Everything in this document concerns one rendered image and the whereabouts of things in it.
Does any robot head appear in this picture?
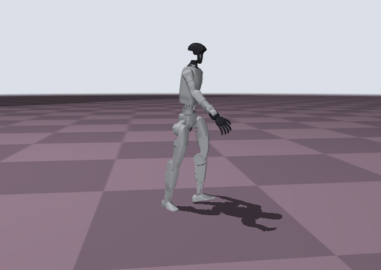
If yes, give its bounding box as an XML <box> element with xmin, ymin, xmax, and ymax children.
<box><xmin>187</xmin><ymin>43</ymin><xmax>207</xmax><ymax>69</ymax></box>

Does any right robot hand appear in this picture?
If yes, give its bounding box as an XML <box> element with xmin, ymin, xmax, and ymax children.
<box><xmin>209</xmin><ymin>113</ymin><xmax>231</xmax><ymax>135</ymax></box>

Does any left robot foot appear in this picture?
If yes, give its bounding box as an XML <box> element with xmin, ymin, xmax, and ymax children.
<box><xmin>192</xmin><ymin>193</ymin><xmax>216</xmax><ymax>202</ymax></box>

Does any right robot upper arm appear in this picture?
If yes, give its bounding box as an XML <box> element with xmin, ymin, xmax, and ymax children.
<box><xmin>182</xmin><ymin>68</ymin><xmax>202</xmax><ymax>100</ymax></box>

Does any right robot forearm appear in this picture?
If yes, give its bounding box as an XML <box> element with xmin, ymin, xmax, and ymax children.
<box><xmin>193</xmin><ymin>90</ymin><xmax>217</xmax><ymax>116</ymax></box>

